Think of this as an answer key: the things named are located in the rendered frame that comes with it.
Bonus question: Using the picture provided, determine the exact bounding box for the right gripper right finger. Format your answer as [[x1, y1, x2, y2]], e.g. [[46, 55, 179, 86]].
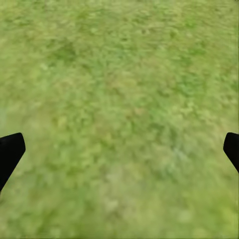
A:
[[223, 132, 239, 173]]

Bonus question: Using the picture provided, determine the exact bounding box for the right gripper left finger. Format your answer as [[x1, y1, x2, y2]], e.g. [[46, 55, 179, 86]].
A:
[[0, 132, 26, 192]]

